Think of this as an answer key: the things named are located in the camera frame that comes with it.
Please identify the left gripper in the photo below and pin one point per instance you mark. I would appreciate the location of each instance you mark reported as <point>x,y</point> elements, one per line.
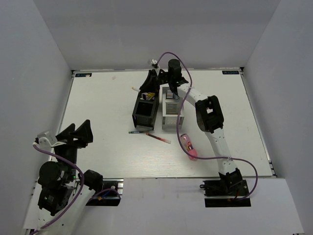
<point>84,132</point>

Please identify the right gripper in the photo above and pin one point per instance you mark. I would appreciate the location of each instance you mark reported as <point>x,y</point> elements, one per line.
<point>151,83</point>

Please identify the white marker yellow cap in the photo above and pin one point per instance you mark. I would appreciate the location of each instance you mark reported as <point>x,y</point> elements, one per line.
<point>150,95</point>
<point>145,98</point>
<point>136,89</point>

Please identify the black pen holder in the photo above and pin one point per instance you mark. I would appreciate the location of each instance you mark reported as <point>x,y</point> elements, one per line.
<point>145,112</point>

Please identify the red pen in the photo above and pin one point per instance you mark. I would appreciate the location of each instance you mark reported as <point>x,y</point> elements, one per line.
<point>158,138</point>

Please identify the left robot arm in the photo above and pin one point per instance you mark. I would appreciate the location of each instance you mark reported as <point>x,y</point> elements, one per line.
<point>65,188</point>

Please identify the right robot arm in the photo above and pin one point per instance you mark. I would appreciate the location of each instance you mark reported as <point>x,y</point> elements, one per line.
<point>209,116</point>

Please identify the white pen holder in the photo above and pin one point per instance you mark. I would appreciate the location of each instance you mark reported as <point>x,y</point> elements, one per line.
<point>170,110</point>

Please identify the green pen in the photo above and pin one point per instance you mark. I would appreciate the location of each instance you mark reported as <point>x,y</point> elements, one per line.
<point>137,132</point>

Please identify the left corner label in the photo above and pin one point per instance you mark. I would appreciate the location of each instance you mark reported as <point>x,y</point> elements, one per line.
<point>83,74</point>

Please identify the pink glue tube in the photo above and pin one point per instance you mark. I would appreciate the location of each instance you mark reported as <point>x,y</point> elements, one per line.
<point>186,142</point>

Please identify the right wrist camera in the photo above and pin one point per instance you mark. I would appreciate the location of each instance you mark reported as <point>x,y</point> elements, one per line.
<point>153,63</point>

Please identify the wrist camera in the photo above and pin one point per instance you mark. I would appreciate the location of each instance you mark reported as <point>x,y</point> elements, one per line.
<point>153,63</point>
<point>45,140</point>

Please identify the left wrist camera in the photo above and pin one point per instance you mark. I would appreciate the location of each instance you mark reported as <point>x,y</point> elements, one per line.
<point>45,140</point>

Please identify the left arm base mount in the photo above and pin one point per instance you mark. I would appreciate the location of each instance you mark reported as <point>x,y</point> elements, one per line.
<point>109,194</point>

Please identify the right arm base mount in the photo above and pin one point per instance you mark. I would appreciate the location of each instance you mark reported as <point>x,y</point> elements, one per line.
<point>216,196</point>

